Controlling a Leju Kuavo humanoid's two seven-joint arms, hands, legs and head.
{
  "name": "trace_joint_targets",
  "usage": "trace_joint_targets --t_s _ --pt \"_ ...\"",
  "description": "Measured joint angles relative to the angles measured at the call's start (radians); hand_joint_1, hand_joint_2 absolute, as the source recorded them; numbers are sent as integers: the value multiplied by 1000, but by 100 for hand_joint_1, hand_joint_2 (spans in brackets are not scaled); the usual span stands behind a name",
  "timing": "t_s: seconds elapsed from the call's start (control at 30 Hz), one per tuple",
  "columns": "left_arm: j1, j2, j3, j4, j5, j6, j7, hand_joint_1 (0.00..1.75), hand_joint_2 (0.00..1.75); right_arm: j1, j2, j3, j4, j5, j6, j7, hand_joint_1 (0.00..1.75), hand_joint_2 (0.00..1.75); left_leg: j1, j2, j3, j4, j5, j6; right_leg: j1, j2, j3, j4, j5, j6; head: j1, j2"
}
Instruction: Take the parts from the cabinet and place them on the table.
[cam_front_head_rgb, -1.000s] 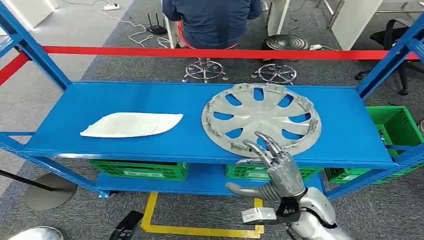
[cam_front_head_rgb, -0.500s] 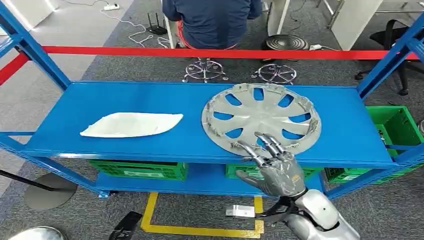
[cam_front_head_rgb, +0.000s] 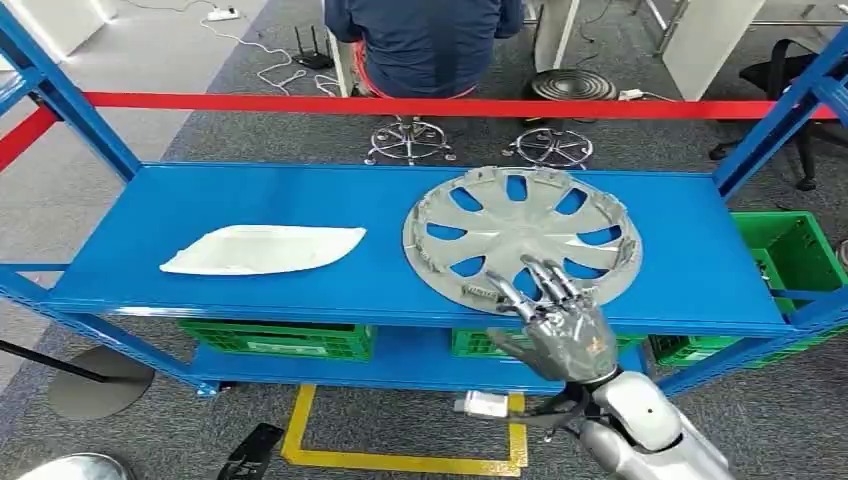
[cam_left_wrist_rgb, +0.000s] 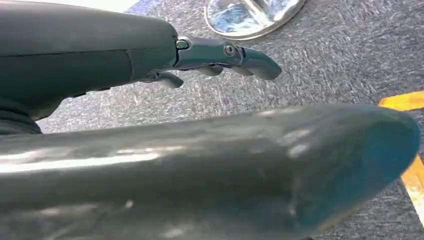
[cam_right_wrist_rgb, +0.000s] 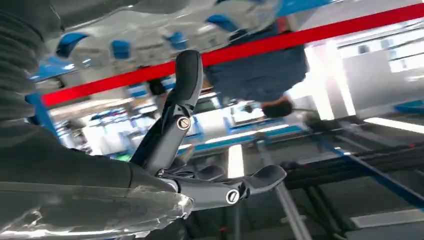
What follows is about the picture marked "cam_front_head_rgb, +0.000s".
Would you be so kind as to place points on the black router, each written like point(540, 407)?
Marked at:
point(312, 60)

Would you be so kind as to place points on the black ribbed round base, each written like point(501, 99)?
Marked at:
point(571, 85)

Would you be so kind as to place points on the white desk panel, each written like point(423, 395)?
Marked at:
point(709, 46)
point(556, 33)

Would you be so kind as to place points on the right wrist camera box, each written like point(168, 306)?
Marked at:
point(484, 404)

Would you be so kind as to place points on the black office chair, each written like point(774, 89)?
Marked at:
point(775, 73)

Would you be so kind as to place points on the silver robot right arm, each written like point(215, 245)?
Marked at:
point(636, 411)

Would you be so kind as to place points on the green plastic crate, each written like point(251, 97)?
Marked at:
point(795, 252)
point(278, 339)
point(477, 343)

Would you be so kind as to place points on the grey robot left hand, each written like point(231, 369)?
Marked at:
point(252, 450)

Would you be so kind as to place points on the white power strip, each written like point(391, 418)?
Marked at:
point(222, 14)

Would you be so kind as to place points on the chrome stanchion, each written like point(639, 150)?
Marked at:
point(79, 467)

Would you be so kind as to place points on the chrome stool base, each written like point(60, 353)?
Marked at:
point(409, 140)
point(550, 147)

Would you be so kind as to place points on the grey wheel hubcap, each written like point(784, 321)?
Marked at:
point(503, 232)

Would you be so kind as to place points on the black stanchion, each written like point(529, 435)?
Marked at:
point(99, 384)

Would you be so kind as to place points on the white power adapter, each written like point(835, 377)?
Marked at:
point(630, 94)

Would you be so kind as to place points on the white plastic car part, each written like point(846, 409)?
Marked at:
point(265, 252)

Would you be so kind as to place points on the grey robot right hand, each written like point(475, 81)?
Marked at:
point(570, 344)

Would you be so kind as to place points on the person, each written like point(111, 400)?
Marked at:
point(424, 46)

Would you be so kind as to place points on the blue metal shelf rack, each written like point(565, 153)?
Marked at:
point(265, 199)

